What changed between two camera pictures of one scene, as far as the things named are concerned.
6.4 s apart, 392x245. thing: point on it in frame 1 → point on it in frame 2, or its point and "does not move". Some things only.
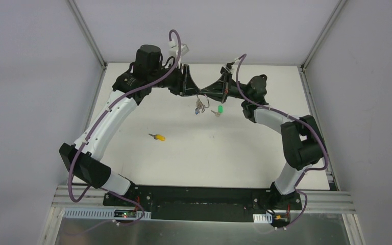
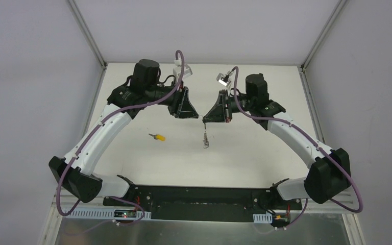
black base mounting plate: [206, 203] does not move
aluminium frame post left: [86, 32] does not move
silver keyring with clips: [201, 105] → [206, 143]
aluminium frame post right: [340, 5] does not move
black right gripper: [225, 82] → [227, 107]
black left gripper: [185, 79] → [178, 102]
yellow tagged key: [158, 137] does not move
